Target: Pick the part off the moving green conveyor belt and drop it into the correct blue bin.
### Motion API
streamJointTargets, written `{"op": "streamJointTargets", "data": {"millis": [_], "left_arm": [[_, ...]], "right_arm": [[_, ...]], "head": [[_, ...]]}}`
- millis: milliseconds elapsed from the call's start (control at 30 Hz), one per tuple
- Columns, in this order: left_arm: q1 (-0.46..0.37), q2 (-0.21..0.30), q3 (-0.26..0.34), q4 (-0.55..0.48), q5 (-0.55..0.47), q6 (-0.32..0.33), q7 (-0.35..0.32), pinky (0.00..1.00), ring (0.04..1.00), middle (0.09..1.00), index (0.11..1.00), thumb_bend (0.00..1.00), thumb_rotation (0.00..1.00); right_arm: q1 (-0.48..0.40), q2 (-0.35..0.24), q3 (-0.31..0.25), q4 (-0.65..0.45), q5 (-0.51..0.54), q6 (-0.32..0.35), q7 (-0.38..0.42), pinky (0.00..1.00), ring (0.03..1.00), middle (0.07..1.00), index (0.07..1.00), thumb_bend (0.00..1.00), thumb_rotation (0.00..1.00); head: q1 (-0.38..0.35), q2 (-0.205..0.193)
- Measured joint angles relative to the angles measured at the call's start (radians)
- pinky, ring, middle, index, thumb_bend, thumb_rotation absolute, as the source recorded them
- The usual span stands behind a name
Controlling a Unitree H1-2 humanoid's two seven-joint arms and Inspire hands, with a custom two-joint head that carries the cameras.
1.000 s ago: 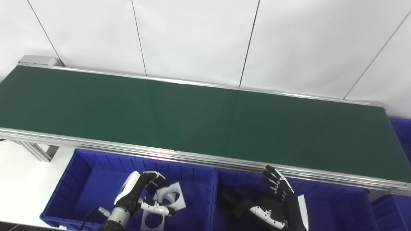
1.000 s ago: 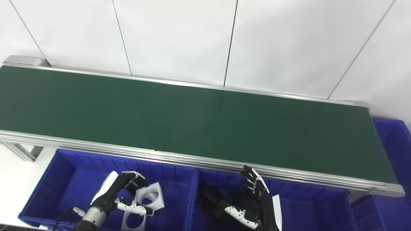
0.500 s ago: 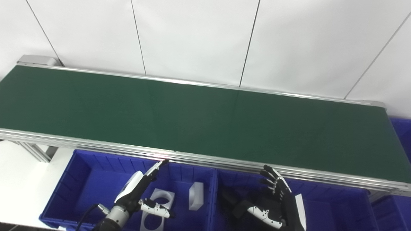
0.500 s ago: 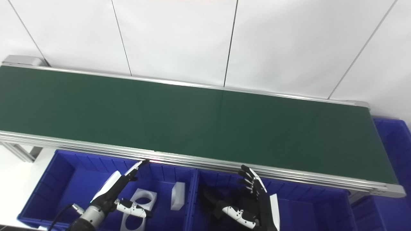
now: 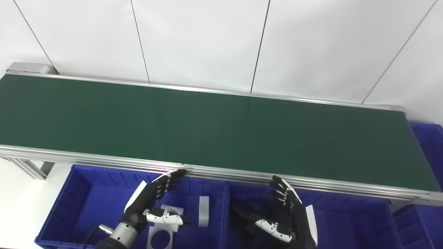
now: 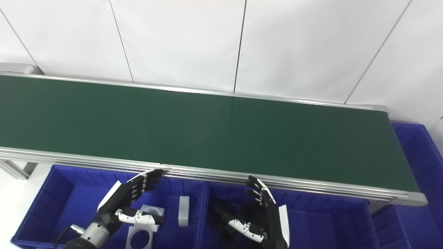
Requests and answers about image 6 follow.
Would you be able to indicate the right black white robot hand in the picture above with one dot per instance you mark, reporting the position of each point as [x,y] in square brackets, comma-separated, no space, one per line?
[277,224]

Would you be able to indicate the grey conveyor end housing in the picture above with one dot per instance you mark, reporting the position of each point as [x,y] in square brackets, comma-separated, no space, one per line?
[20,68]

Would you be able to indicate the blue plastic bin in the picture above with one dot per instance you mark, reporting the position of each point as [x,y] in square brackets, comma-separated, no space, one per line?
[328,224]
[69,207]
[422,221]

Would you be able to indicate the aluminium conveyor leg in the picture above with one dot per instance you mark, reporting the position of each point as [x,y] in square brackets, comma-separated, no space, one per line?
[14,171]

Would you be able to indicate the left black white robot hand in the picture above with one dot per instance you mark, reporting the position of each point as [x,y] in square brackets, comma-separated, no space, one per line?
[121,199]

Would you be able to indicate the white square part round hole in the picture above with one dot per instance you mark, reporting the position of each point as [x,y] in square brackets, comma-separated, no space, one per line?
[152,208]
[184,211]
[140,228]

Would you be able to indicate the green conveyor belt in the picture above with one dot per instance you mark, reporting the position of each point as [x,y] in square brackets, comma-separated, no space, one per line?
[294,183]
[207,131]

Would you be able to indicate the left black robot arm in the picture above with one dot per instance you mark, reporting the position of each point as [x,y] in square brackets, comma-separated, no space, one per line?
[93,237]

